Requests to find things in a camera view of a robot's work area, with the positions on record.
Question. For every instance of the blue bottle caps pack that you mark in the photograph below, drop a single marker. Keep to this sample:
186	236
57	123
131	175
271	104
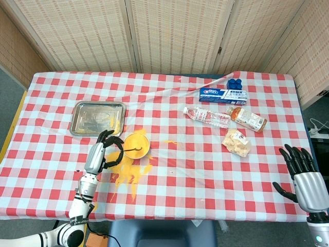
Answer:
234	84

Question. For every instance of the black box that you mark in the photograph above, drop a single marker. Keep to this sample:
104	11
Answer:
321	154

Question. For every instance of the clear plastic water bottle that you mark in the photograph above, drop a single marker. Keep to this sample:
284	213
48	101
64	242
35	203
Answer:
208	117

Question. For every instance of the bamboo folding screen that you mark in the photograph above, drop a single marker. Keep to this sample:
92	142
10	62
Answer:
174	33

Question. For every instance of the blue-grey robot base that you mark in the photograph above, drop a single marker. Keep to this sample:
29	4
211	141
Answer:
162	234

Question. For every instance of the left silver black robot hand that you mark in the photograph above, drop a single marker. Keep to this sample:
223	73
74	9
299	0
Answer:
94	158

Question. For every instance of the white power strip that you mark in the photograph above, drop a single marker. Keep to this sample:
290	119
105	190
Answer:
314	130

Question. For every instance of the orange box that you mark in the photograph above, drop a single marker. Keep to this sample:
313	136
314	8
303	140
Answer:
96	242

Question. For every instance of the red white checked tablecloth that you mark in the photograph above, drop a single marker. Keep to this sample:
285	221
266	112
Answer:
192	175

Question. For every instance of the black spoon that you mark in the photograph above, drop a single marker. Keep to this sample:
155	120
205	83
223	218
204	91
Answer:
137	149

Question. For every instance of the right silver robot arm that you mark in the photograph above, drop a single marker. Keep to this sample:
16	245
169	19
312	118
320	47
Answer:
318	229

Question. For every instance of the off-white bowl of yellow powder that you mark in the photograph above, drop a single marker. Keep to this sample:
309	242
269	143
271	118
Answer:
137	141

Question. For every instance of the blue toothpaste box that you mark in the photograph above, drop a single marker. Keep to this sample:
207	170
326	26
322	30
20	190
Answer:
222	96

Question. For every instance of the clear bag of snacks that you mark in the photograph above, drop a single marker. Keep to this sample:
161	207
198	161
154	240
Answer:
236	142

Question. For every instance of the spilled yellow powder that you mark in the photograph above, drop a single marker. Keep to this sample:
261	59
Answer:
128	171

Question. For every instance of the orange tea drink bottle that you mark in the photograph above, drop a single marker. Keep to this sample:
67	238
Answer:
248	119

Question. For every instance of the stainless steel tray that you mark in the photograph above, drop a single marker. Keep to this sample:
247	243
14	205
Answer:
92	117

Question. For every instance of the metal screen hinge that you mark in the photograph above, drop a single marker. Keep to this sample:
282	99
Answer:
219	50

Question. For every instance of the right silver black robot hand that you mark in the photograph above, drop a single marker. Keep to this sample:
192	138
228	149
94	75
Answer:
312	191

